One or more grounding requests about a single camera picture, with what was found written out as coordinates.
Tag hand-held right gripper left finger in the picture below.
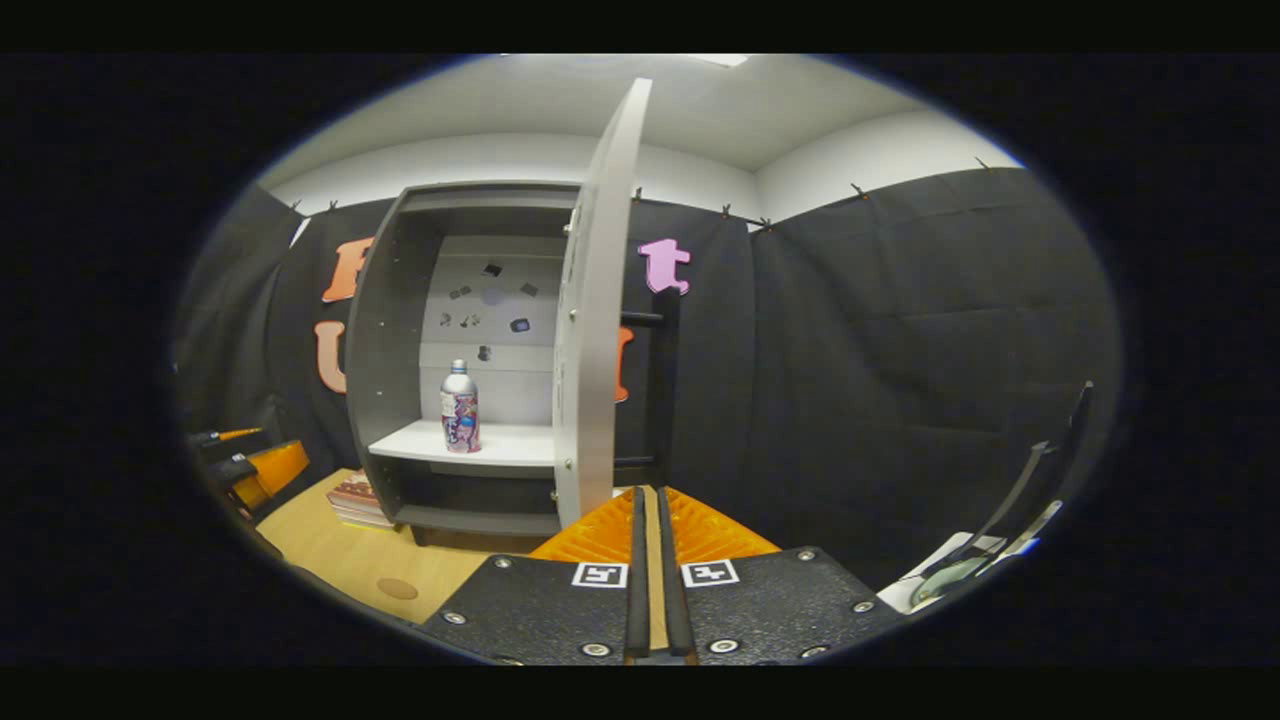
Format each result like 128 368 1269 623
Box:
420 487 650 666

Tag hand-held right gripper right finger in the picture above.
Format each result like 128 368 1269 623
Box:
657 487 906 666

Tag dark grey cabinet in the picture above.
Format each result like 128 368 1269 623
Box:
345 180 601 549

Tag silver bottle with printed label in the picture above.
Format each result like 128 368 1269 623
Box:
441 359 482 454

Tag grey cabinet door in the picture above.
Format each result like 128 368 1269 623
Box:
553 78 653 529

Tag black cabinet door handle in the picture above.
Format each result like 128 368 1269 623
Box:
615 295 683 486

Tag white cabinet shelf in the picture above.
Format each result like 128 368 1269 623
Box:
368 420 557 468

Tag white side table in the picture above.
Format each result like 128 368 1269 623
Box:
878 500 1041 616

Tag pale green cup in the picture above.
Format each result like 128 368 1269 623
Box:
910 555 991 606

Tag black backdrop cloth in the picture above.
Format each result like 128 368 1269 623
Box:
175 165 1121 591

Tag black stand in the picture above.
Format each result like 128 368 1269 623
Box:
920 380 1096 581

